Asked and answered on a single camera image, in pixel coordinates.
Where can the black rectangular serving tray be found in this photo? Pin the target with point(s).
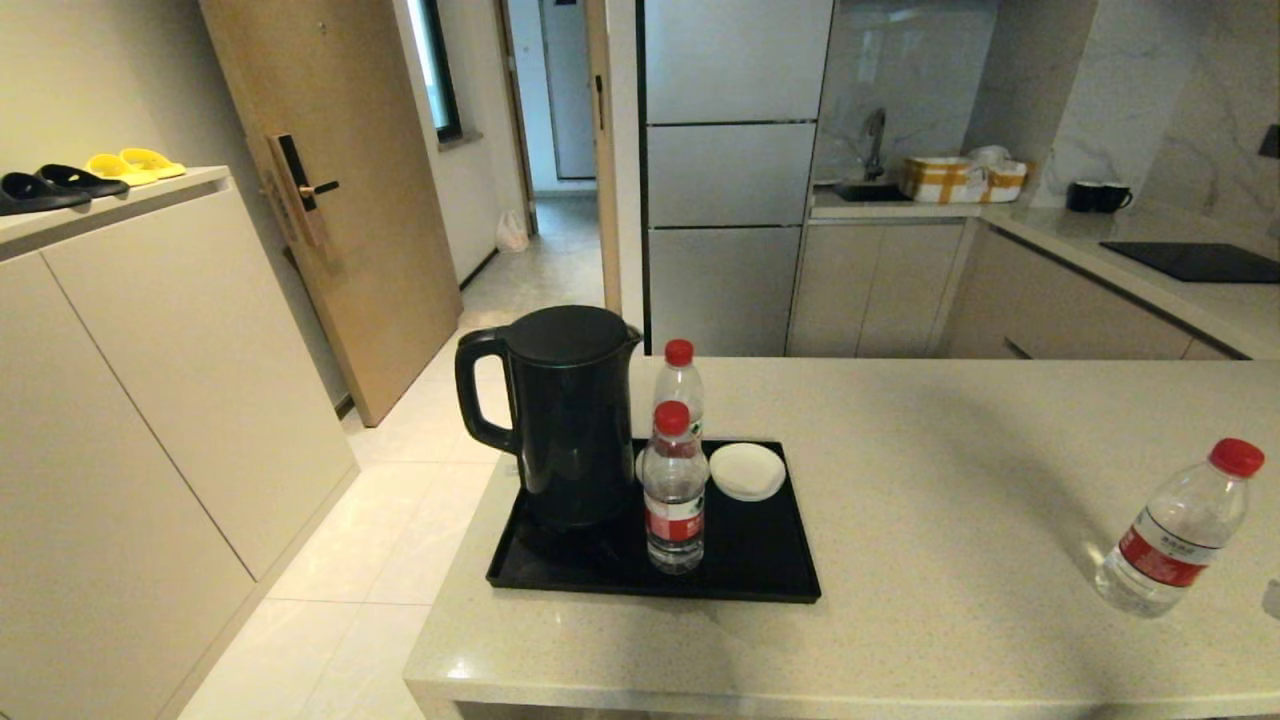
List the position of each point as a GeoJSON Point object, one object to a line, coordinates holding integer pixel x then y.
{"type": "Point", "coordinates": [760, 550]}

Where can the beige shoe cabinet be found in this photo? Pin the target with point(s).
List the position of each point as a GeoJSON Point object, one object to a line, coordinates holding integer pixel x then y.
{"type": "Point", "coordinates": [150, 400]}

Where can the small yellow plaid storage box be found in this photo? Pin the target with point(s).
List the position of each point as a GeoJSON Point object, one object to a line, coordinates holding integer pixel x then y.
{"type": "Point", "coordinates": [1006, 185]}

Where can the dark kitchen sink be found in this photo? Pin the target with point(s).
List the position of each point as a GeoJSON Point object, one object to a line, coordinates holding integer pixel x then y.
{"type": "Point", "coordinates": [870, 192]}

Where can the large yellow plaid storage box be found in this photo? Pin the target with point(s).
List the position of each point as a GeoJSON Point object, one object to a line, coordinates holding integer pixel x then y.
{"type": "Point", "coordinates": [940, 180]}

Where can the wooden door frame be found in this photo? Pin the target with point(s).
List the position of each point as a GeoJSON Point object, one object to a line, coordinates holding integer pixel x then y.
{"type": "Point", "coordinates": [603, 200]}

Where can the yellow slipper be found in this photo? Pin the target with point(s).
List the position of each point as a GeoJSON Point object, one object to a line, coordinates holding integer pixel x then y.
{"type": "Point", "coordinates": [120, 170]}
{"type": "Point", "coordinates": [155, 162]}

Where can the clear red-capped water bottle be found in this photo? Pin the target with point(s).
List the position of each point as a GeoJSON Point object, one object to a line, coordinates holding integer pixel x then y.
{"type": "Point", "coordinates": [680, 385]}
{"type": "Point", "coordinates": [1160, 550]}
{"type": "Point", "coordinates": [674, 490]}

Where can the black mug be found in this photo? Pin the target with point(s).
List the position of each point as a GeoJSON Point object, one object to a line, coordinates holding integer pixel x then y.
{"type": "Point", "coordinates": [1080, 197]}
{"type": "Point", "coordinates": [1112, 198]}

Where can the dark framed window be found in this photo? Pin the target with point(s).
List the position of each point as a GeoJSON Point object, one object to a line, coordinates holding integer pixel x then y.
{"type": "Point", "coordinates": [438, 70]}

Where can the beige kitchen base cabinet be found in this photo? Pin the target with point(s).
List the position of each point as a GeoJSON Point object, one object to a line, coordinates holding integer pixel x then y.
{"type": "Point", "coordinates": [870, 285]}

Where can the black slipper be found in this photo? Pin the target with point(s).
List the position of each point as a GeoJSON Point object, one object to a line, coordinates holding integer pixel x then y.
{"type": "Point", "coordinates": [85, 182]}
{"type": "Point", "coordinates": [35, 195]}

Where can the black electric kettle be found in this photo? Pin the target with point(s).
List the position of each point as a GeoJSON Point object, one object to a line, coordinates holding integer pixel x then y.
{"type": "Point", "coordinates": [570, 430]}

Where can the black induction cooktop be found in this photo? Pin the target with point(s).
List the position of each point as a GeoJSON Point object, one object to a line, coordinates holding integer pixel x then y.
{"type": "Point", "coordinates": [1200, 262]}

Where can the white hallway door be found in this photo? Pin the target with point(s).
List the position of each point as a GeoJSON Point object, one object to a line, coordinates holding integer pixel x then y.
{"type": "Point", "coordinates": [570, 100]}

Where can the wooden entrance door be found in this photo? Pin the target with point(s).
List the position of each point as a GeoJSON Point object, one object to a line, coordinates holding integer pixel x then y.
{"type": "Point", "coordinates": [350, 100]}

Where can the white plastic bag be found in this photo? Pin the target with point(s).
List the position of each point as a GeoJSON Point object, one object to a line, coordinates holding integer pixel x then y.
{"type": "Point", "coordinates": [511, 233]}

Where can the white round saucer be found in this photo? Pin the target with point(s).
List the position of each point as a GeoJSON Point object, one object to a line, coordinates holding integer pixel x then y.
{"type": "Point", "coordinates": [747, 472]}
{"type": "Point", "coordinates": [640, 466]}

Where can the white crumpled cloth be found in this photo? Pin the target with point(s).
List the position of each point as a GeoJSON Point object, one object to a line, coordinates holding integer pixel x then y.
{"type": "Point", "coordinates": [990, 155]}

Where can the chrome kitchen faucet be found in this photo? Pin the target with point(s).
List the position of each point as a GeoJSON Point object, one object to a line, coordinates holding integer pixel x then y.
{"type": "Point", "coordinates": [876, 135]}

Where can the silver refrigerator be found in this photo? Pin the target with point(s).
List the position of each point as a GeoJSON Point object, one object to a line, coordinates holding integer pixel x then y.
{"type": "Point", "coordinates": [735, 170]}

